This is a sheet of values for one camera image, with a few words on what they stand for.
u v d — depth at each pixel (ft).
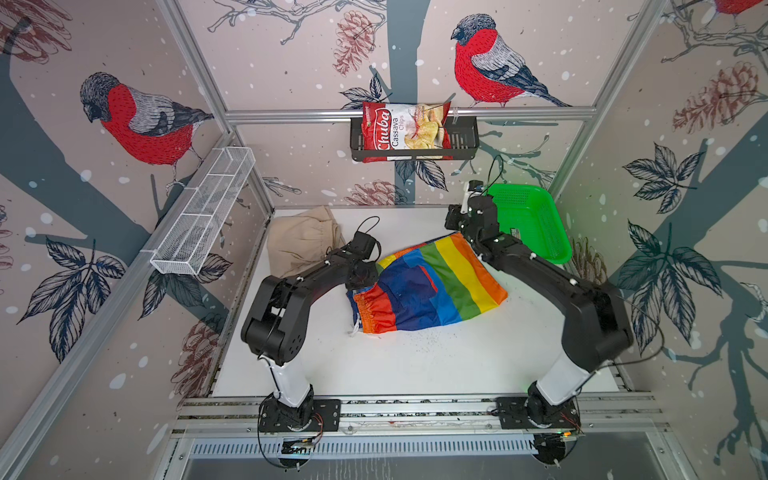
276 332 1.56
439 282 3.20
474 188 2.46
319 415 2.39
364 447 2.30
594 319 1.55
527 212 3.90
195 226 2.45
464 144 3.10
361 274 2.34
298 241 3.54
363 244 2.52
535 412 2.17
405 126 2.88
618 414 2.45
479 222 2.17
